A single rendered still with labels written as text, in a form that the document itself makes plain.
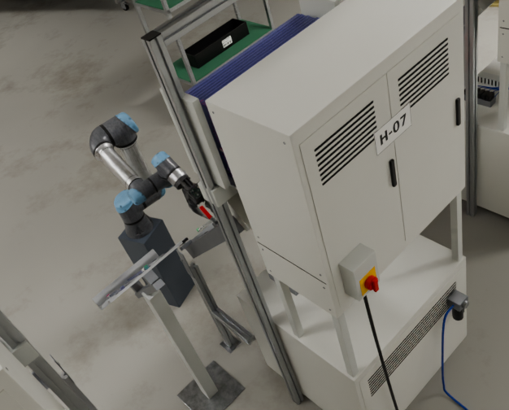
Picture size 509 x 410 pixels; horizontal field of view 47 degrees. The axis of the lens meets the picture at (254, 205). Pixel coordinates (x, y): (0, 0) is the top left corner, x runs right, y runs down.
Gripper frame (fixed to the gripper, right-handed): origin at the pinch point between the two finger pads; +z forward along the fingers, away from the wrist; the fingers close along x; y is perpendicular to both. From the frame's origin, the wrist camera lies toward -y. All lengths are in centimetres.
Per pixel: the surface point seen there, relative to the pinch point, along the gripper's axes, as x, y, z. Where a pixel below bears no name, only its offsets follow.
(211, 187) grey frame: -13, 56, 6
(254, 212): -10, 58, 22
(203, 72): 131, -155, -134
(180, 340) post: -37, -39, 23
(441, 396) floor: 30, -37, 120
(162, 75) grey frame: -14, 90, -16
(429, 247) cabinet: 56, 5, 70
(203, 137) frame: -12, 75, -1
